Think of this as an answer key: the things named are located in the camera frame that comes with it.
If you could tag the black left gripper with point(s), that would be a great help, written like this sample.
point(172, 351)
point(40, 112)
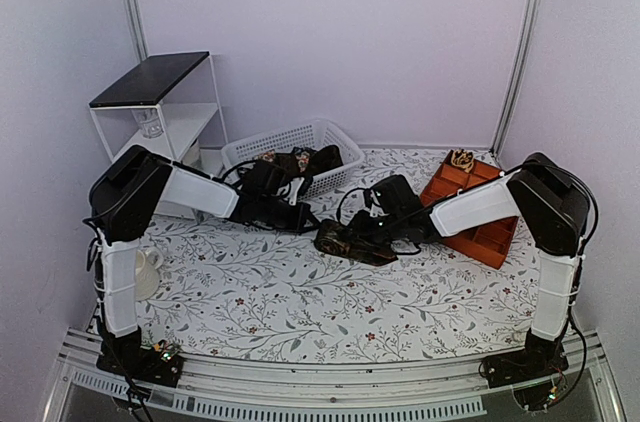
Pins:
point(299, 223)

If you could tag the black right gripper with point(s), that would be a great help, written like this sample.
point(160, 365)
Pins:
point(360, 228)

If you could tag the green brown patterned tie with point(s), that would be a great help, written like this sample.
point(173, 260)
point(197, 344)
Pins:
point(335, 239)

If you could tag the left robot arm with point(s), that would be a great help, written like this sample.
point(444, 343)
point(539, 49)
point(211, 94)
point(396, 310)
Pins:
point(124, 201)

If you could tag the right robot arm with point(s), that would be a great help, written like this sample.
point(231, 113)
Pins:
point(470, 197)

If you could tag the dark red patterned tie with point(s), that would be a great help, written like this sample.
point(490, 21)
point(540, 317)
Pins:
point(294, 164)

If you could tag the cream paisley tie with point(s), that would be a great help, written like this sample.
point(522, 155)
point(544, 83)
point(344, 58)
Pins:
point(269, 157)

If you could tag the black shiny tie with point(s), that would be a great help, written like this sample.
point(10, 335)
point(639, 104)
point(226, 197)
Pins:
point(324, 160)

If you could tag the white plastic basket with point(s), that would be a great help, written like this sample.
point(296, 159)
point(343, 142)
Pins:
point(317, 149)

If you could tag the floral table mat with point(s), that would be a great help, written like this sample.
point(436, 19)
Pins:
point(432, 301)

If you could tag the rolled beige patterned tie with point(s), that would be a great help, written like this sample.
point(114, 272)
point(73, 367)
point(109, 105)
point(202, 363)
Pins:
point(462, 159)

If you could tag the orange compartment tray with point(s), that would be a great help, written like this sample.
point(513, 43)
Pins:
point(488, 243)

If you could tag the cream ceramic mug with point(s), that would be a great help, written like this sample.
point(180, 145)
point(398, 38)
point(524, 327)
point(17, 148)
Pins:
point(147, 276)

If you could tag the white shelf with black top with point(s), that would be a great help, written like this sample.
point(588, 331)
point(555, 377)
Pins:
point(182, 88)

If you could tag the clear drinking glass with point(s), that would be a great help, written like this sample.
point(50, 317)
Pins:
point(148, 122)

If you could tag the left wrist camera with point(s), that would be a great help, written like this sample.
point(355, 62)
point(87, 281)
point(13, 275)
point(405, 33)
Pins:
point(298, 188)

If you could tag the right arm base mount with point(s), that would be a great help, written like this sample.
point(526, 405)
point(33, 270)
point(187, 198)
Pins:
point(535, 360)

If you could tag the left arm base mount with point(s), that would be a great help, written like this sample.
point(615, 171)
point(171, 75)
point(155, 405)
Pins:
point(129, 359)

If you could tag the metal front rail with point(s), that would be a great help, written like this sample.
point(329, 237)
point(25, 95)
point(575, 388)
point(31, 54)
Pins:
point(218, 389)

